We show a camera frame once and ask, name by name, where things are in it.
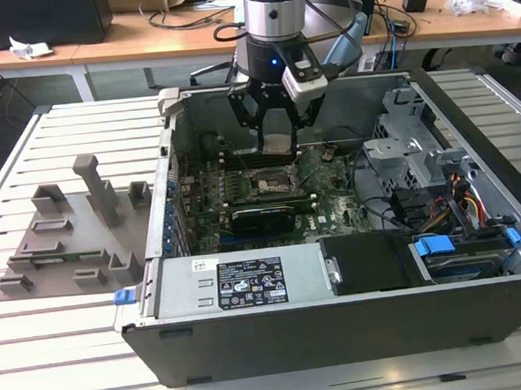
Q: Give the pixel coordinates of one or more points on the grey case release latch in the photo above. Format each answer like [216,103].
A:
[170,99]

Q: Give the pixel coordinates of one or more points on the black power adapter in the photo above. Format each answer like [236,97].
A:
[400,26]

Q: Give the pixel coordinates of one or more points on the black plastic bay cover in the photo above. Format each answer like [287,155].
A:
[371,263]

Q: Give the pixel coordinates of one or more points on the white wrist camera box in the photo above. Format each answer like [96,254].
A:
[307,86]

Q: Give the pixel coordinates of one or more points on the green motherboard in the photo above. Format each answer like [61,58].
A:
[322,191]

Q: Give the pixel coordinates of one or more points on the wooden desk white frame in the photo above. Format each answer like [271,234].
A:
[167,41]
[35,63]

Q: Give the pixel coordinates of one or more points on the CPU socket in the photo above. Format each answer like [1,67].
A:
[268,179]

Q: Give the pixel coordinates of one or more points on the crumpled white paper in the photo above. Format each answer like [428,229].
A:
[30,49]

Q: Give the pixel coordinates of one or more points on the black office chair base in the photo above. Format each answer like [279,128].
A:
[208,70]

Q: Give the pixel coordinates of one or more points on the silver drive cage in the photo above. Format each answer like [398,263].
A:
[410,148]

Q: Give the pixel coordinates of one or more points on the black graphics card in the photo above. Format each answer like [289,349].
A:
[262,223]

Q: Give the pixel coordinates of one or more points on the black open PC case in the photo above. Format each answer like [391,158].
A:
[296,343]

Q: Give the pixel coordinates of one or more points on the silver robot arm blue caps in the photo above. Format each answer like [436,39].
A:
[276,13]

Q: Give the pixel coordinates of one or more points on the silver coin battery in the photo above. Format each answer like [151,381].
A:
[327,155]

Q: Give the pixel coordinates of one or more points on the green RAM stick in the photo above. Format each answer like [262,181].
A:
[70,258]

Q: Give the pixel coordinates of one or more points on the grey parts rack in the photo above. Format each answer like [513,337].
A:
[81,223]

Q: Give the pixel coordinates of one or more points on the hard disk blue carrier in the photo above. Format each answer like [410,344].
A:
[434,245]

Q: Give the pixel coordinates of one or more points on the RAM slot white clips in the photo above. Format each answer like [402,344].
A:
[251,155]
[239,203]
[267,161]
[305,206]

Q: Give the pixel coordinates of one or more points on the pale blue face mask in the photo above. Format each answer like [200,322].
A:
[238,15]

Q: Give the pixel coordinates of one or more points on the large black computer tower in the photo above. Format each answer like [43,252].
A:
[42,18]

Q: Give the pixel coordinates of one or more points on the silver power supply unit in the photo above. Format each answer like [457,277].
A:
[182,288]

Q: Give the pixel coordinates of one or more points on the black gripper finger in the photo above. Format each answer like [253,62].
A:
[306,115]
[243,112]

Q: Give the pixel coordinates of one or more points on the black drive connector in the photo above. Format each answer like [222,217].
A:
[407,203]

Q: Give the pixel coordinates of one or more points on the black chair wheels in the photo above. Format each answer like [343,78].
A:
[510,53]

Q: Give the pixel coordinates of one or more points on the silver CPU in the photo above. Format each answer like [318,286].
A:
[276,143]

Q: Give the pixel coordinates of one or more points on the blue plastic latch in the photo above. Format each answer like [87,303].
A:
[124,297]

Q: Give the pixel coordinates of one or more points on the white open box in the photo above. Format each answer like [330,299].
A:
[498,3]

